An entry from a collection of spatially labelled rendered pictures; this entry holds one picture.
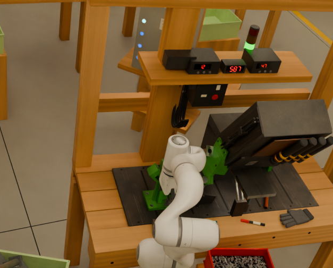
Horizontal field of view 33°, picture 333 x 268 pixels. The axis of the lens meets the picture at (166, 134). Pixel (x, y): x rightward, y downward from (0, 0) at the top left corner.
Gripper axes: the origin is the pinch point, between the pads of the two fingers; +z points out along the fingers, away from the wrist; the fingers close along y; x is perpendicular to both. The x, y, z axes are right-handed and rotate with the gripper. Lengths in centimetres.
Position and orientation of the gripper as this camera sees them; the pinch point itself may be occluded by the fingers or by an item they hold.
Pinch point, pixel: (165, 195)
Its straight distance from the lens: 239.7
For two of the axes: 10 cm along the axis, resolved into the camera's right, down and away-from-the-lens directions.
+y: 2.8, 6.4, -7.2
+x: 9.4, -0.5, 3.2
